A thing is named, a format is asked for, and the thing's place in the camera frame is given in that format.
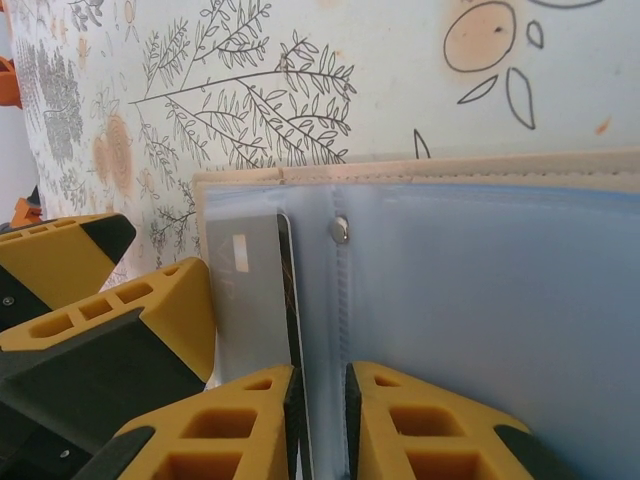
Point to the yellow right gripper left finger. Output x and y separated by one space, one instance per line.
225 435

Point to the grey VIP credit card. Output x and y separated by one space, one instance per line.
250 310

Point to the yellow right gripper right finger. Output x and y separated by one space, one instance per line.
425 435

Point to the orange grey jointed robot sticker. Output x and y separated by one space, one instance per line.
27 210

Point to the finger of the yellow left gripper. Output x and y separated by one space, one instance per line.
75 260
165 320

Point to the dark credit card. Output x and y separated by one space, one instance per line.
291 300

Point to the floral printed tablecloth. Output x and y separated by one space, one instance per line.
350 50

